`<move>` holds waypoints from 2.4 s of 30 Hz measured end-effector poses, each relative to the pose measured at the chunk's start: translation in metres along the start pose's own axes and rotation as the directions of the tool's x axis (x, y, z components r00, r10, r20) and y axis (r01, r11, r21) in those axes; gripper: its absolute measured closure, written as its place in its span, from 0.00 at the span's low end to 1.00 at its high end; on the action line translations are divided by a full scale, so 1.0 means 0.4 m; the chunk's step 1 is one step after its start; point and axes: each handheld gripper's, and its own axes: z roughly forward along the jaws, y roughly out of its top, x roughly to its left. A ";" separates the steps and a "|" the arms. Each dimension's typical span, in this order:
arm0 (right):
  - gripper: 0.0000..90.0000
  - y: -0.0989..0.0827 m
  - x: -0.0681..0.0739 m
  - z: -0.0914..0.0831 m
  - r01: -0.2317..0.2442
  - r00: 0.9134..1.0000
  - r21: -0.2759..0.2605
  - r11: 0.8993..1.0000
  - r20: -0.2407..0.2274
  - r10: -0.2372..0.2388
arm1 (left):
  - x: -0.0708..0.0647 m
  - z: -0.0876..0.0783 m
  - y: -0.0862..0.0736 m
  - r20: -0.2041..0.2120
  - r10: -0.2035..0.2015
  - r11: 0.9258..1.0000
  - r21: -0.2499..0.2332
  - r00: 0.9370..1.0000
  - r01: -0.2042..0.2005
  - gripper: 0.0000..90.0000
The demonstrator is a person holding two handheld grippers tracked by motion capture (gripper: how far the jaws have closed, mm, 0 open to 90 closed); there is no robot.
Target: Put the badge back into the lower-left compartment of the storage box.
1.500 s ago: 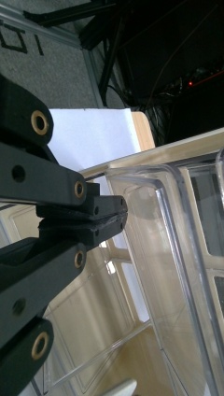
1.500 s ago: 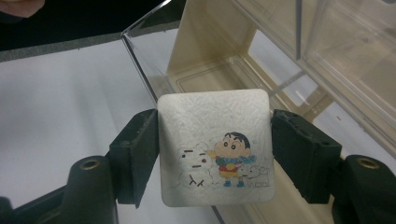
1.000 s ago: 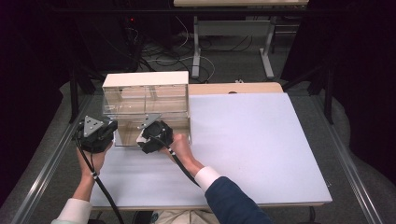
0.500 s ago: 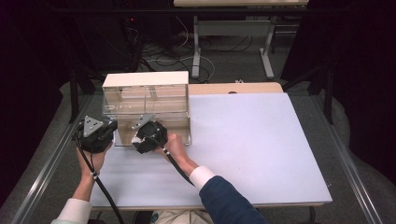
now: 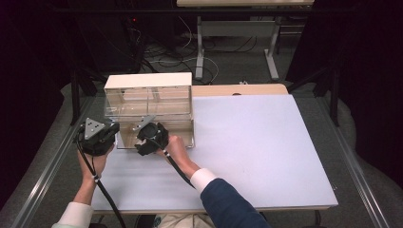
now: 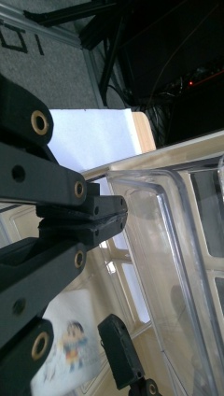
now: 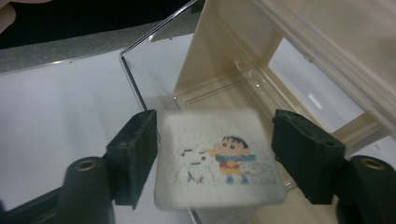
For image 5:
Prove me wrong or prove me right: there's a clear plastic drawer organizer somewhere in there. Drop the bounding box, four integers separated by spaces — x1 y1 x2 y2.
104 71 195 151

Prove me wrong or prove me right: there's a person's lap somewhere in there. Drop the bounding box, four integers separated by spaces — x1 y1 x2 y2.
154 212 217 228

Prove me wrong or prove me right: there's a desk with white legs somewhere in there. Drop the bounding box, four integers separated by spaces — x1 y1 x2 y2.
176 0 316 82

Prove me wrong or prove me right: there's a person's left hand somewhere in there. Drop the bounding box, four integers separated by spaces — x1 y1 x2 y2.
77 143 115 181

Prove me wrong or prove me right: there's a black floor cable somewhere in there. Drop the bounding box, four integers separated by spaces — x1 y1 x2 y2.
202 35 259 54
142 42 198 75

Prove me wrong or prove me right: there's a dark equipment with red light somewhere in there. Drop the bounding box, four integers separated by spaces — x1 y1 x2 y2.
123 14 147 74

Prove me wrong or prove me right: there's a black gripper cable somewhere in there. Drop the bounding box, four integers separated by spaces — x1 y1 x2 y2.
146 136 197 190
75 132 128 228

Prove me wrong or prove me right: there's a pale lilac table mat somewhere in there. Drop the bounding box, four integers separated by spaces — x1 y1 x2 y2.
90 94 339 213

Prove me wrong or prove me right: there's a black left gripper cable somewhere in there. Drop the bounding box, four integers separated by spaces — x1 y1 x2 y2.
75 132 128 228

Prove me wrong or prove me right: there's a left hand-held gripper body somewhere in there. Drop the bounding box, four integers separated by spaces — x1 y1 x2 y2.
75 117 121 157

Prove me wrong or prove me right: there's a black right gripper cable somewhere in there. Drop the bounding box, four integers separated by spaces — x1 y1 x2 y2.
146 136 197 190

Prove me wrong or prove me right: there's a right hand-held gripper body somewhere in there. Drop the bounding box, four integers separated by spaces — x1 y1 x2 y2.
131 115 171 153

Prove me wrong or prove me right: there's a person's right hand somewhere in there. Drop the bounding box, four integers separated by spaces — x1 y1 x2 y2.
156 135 191 167

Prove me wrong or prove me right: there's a white floor cable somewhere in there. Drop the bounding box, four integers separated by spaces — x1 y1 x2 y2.
177 15 221 84

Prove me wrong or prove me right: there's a black metal stand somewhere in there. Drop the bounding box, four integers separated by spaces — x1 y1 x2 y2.
69 68 83 126

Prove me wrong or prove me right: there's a grey metal floor rail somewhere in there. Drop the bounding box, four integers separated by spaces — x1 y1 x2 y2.
10 96 98 228
316 94 392 228

